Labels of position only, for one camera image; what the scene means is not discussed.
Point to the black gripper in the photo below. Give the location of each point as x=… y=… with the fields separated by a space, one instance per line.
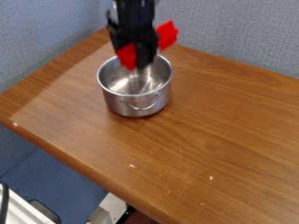
x=130 y=25

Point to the red block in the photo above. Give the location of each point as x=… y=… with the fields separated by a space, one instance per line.
x=167 y=37

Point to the metal pot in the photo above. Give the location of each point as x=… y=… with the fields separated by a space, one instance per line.
x=139 y=92

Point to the white box under table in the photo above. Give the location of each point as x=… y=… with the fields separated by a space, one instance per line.
x=18 y=211

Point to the white table leg bracket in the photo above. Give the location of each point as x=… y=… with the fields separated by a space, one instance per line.
x=113 y=211

